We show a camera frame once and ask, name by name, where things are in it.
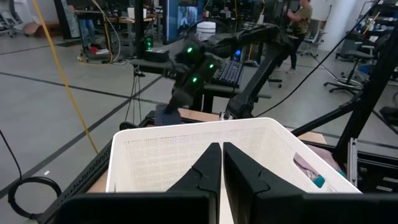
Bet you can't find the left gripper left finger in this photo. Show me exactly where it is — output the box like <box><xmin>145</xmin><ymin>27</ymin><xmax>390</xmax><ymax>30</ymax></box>
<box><xmin>167</xmin><ymin>142</ymin><xmax>222</xmax><ymax>224</ymax></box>

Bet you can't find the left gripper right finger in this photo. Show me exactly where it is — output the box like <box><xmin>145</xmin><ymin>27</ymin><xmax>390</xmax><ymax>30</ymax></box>
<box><xmin>223</xmin><ymin>142</ymin><xmax>305</xmax><ymax>224</ymax></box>

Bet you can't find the dark slate blue cloth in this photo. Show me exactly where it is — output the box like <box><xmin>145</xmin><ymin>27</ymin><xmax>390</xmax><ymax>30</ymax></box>
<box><xmin>154</xmin><ymin>104</ymin><xmax>183</xmax><ymax>127</ymax></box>

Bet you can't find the pink collared shirt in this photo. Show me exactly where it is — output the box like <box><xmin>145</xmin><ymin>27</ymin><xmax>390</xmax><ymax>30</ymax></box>
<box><xmin>294</xmin><ymin>144</ymin><xmax>348</xmax><ymax>187</ymax></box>

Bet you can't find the bright teal sock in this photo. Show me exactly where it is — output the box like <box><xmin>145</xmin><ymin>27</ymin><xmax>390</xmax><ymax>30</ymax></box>
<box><xmin>312</xmin><ymin>169</ymin><xmax>348</xmax><ymax>189</ymax></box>

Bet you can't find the white plastic basket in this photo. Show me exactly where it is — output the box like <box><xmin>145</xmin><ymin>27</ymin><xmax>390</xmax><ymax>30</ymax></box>
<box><xmin>105</xmin><ymin>117</ymin><xmax>363</xmax><ymax>224</ymax></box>

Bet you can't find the black rectangular box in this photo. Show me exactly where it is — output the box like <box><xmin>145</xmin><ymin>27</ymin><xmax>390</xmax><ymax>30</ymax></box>
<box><xmin>143</xmin><ymin>46</ymin><xmax>170</xmax><ymax>63</ymax></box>

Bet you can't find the black backlit keyboard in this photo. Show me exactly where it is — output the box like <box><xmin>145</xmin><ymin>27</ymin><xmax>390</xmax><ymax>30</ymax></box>
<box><xmin>213</xmin><ymin>58</ymin><xmax>246</xmax><ymax>88</ymax></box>

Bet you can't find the white bucket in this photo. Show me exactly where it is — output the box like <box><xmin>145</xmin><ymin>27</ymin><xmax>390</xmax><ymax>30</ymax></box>
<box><xmin>195</xmin><ymin>21</ymin><xmax>217</xmax><ymax>42</ymax></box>

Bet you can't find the computer monitor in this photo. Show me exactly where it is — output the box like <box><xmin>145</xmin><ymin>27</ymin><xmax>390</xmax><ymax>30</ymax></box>
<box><xmin>162</xmin><ymin>0</ymin><xmax>200</xmax><ymax>45</ymax></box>

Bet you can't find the wooden workbench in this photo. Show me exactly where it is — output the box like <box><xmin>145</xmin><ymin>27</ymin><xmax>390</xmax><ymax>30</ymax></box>
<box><xmin>74</xmin><ymin>7</ymin><xmax>162</xmax><ymax>58</ymax></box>

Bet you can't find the person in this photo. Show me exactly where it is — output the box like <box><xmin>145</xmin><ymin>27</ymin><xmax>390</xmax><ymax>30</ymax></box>
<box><xmin>276</xmin><ymin>0</ymin><xmax>314</xmax><ymax>75</ymax></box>
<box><xmin>78</xmin><ymin>18</ymin><xmax>97</xmax><ymax>49</ymax></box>

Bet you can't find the cardboard box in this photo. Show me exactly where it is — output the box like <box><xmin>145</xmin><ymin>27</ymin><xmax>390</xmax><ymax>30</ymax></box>
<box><xmin>22</xmin><ymin>21</ymin><xmax>60</xmax><ymax>39</ymax></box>

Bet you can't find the black office chair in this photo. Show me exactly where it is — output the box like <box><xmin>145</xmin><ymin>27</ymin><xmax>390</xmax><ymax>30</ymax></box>
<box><xmin>323</xmin><ymin>33</ymin><xmax>391</xmax><ymax>94</ymax></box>

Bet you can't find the grey office chair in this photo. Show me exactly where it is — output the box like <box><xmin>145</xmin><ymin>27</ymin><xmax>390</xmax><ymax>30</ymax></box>
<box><xmin>0</xmin><ymin>7</ymin><xmax>24</xmax><ymax>38</ymax></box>

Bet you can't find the yellow extension cable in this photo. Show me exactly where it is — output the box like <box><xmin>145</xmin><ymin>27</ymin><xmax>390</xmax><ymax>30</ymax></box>
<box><xmin>32</xmin><ymin>0</ymin><xmax>100</xmax><ymax>156</ymax></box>

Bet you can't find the black metal table frame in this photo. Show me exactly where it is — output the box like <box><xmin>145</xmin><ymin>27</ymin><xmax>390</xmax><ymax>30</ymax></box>
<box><xmin>290</xmin><ymin>24</ymin><xmax>398</xmax><ymax>194</ymax></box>

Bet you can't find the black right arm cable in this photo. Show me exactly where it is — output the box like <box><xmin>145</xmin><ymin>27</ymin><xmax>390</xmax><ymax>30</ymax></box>
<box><xmin>254</xmin><ymin>0</ymin><xmax>383</xmax><ymax>118</ymax></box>

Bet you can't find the coiled black cable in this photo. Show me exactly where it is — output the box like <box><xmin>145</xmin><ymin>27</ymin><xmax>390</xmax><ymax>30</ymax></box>
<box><xmin>0</xmin><ymin>129</ymin><xmax>63</xmax><ymax>220</ymax></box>

